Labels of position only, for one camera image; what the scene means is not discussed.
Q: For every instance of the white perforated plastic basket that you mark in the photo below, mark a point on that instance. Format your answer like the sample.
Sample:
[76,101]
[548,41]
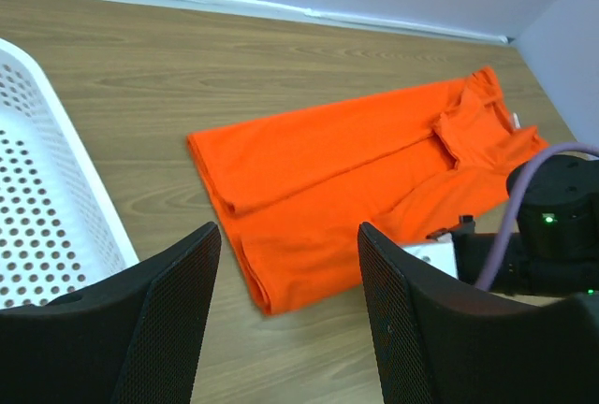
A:
[60,230]

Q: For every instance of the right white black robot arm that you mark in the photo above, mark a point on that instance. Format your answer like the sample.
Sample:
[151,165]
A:
[555,251]

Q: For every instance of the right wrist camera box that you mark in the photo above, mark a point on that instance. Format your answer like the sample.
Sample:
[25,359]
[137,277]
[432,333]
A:
[438,254]

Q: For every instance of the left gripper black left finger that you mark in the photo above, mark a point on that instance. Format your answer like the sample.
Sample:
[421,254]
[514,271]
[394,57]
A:
[134,337]

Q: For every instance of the orange t shirt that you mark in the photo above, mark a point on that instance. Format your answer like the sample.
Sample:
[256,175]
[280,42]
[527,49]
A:
[291,190]

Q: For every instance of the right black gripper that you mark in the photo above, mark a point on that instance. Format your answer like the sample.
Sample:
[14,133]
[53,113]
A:
[496,259]

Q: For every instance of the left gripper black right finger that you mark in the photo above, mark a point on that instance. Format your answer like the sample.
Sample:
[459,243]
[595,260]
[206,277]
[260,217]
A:
[439,340]

